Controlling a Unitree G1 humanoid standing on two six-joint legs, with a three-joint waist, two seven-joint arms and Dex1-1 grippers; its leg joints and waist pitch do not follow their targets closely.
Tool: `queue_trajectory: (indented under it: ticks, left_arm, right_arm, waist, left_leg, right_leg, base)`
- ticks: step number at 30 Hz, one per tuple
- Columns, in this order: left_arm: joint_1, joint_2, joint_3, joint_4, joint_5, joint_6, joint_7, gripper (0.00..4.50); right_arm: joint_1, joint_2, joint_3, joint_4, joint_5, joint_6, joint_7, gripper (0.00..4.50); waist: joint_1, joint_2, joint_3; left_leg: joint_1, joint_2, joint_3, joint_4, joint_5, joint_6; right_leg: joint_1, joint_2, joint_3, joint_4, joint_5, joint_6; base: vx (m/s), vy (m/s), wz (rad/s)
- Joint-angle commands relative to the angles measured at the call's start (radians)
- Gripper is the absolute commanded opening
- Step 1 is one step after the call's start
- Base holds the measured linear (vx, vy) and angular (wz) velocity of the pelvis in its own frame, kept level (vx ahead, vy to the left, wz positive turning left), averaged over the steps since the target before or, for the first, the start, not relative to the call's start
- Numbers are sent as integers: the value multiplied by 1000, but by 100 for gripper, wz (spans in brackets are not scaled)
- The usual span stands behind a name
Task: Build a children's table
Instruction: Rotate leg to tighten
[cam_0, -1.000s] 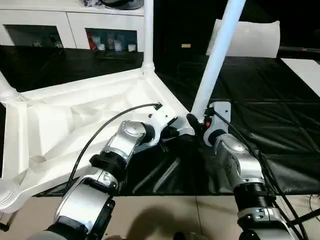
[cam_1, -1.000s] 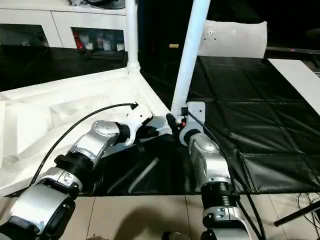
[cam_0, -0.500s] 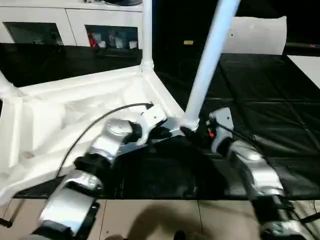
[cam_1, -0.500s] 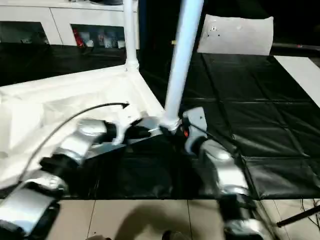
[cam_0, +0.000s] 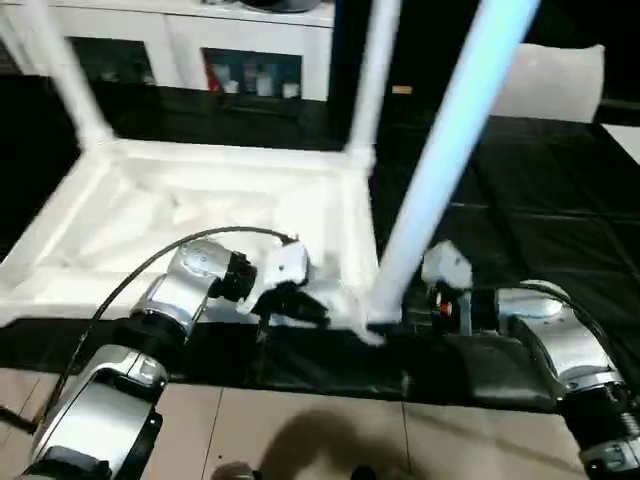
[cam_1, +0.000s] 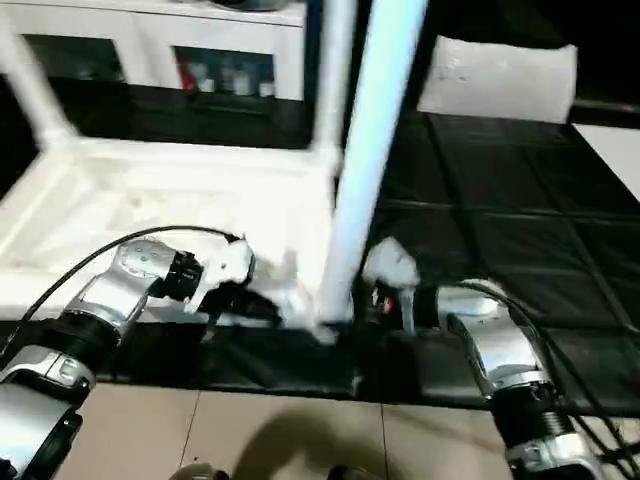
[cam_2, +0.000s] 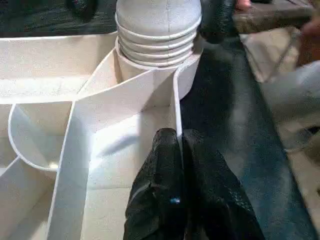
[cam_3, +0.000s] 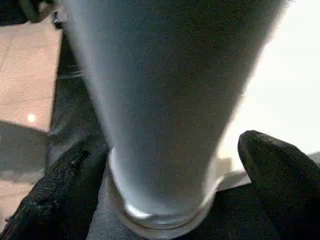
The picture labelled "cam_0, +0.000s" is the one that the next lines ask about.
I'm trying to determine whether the white plastic table leg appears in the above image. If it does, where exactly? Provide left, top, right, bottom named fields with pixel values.
left=18, top=0, right=113, bottom=153
left=344, top=0, right=403, bottom=168
left=364, top=0, right=543, bottom=338

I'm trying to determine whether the black work mat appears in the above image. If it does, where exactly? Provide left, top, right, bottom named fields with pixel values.
left=0, top=75, right=640, bottom=413

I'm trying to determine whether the white plastic table top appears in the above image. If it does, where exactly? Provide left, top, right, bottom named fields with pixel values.
left=0, top=138, right=388, bottom=343

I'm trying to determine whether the white flat sheet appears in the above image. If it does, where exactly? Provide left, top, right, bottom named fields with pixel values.
left=600, top=124, right=640, bottom=168

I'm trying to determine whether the white flat panel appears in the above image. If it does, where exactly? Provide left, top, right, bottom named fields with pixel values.
left=494, top=43, right=607, bottom=124

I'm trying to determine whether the white cabinet with glass doors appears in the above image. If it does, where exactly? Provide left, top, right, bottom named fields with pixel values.
left=0, top=0, right=337, bottom=101

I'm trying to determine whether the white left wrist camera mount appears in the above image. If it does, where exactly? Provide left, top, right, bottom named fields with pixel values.
left=239, top=239, right=313, bottom=318

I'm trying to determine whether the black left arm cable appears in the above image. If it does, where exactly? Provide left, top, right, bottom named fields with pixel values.
left=48, top=226, right=300, bottom=423

